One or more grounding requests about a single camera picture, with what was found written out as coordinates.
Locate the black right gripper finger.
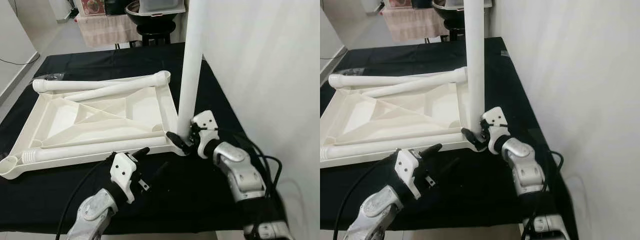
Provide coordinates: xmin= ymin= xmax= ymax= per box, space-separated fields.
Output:
xmin=461 ymin=128 xmax=482 ymax=152
xmin=165 ymin=131 xmax=190 ymax=156

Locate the cream plastic table top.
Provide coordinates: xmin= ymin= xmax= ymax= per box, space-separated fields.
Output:
xmin=320 ymin=67 xmax=488 ymax=167
xmin=0 ymin=71 xmax=193 ymax=181

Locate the black tablecloth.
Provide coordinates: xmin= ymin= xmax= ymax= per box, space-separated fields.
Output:
xmin=0 ymin=42 xmax=291 ymax=236
xmin=320 ymin=36 xmax=578 ymax=233

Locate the black round stool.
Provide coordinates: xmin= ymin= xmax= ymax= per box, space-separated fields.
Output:
xmin=135 ymin=32 xmax=176 ymax=47
xmin=442 ymin=27 xmax=468 ymax=42

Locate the beige cloth covered side table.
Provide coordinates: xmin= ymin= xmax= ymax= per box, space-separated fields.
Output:
xmin=75 ymin=14 xmax=132 ymax=48
xmin=382 ymin=7 xmax=441 ymax=43

